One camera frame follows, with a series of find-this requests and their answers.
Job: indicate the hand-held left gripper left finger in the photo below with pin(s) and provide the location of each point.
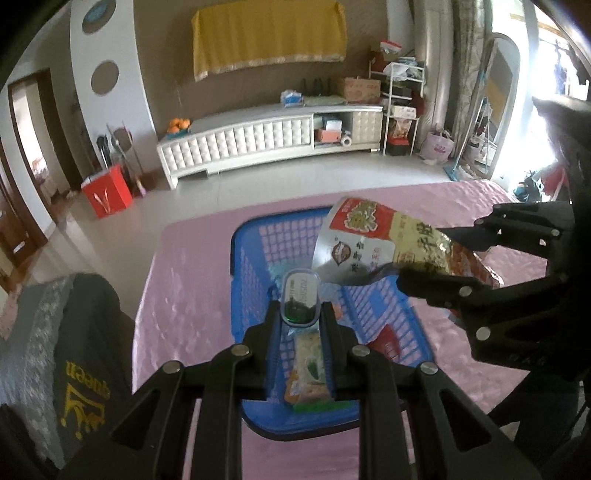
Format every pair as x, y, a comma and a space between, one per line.
274, 341

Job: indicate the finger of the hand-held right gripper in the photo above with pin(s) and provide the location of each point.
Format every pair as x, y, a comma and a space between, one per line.
475, 295
517, 230

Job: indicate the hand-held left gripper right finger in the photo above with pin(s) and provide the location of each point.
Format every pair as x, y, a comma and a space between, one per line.
330, 350

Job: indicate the green white cracker packet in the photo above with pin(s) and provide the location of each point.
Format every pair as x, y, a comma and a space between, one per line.
307, 364

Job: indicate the clear plastic snack box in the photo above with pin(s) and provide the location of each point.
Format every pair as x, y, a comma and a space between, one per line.
300, 295

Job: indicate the bright red snack packet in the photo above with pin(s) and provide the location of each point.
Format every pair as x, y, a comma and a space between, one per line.
388, 344

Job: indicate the clear blue snack packet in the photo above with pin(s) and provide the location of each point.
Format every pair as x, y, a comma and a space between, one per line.
278, 277

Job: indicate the blue plastic basket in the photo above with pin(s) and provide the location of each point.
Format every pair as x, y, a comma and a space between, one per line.
251, 277

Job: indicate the red cream snack packet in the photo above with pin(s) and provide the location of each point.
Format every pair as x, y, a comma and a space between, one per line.
369, 221

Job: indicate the pink bag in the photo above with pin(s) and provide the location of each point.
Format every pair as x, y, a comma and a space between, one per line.
439, 146

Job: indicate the standing mirror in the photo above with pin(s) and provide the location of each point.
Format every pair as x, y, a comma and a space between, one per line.
503, 92

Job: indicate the patterned curtain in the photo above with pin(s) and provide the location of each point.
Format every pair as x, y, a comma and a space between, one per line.
468, 69

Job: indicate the white metal shelf rack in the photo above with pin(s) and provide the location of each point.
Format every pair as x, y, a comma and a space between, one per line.
399, 106

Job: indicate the black chair cover yellow print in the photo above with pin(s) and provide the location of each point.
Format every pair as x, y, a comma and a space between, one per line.
92, 332

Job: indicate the white paper roll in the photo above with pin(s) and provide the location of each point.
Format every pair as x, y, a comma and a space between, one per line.
346, 140

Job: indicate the white tufted tv cabinet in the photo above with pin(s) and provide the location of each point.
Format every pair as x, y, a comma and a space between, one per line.
240, 143

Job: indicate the orange box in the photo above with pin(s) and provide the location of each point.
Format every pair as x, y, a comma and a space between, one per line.
328, 135

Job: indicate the brown cardboard box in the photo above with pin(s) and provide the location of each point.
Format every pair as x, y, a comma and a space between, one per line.
359, 90

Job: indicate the red gift box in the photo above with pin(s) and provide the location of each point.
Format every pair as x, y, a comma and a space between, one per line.
108, 194

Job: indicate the pile of oranges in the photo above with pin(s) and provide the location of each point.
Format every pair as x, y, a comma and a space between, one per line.
179, 125

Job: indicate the grey lace cloth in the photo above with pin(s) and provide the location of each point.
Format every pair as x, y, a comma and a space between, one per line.
32, 350

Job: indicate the blue tissue box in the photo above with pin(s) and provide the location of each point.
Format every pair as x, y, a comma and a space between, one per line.
292, 98

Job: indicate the thin metal stand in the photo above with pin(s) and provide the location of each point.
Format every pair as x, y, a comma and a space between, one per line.
117, 152

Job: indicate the brown wooden door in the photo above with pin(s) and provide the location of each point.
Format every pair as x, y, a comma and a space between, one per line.
18, 221

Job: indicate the yellow hanging cloth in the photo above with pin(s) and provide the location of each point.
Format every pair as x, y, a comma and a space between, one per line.
268, 37

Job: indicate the round brown wall disc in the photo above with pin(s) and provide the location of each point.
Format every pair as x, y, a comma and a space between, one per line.
105, 77

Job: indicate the round blue wall disc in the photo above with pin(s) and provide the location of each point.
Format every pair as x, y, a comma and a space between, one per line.
99, 9

